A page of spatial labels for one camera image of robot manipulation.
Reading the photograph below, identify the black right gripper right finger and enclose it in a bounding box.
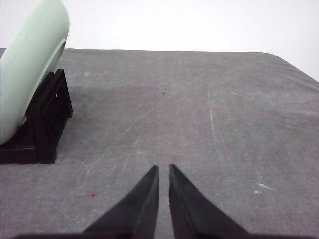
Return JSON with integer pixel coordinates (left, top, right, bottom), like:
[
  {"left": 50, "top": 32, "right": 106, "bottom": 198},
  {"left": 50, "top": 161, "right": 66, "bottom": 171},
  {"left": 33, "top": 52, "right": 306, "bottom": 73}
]
[{"left": 168, "top": 164, "right": 250, "bottom": 239}]

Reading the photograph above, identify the black plate rack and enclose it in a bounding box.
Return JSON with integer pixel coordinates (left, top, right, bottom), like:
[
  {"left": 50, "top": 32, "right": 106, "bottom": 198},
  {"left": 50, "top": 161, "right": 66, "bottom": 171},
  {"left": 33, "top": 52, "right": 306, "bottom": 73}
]
[{"left": 0, "top": 69, "right": 73, "bottom": 164}]

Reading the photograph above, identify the green plate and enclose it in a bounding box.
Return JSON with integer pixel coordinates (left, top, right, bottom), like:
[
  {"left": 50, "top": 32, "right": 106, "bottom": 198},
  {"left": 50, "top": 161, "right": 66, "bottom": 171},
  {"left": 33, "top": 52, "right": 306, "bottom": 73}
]
[{"left": 0, "top": 0, "right": 70, "bottom": 144}]

